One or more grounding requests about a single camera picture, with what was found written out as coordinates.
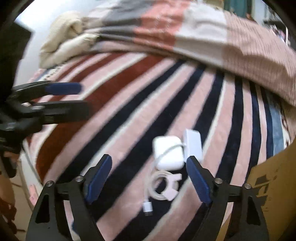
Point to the open cardboard box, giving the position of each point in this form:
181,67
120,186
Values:
274,181

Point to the pink slipper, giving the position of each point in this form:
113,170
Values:
33,195

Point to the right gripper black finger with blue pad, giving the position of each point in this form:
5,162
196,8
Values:
247,221
48,220

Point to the white power adapter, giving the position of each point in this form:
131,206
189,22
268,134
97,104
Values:
192,145

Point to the cream folded blanket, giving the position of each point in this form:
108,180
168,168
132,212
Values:
66,39

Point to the striped pink bed blanket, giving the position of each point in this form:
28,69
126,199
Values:
137,97

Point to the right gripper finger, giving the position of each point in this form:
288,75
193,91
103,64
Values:
60,89
55,112

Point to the white earbuds case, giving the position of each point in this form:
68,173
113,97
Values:
168,153

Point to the striped folded duvet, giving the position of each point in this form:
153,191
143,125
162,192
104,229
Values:
201,32

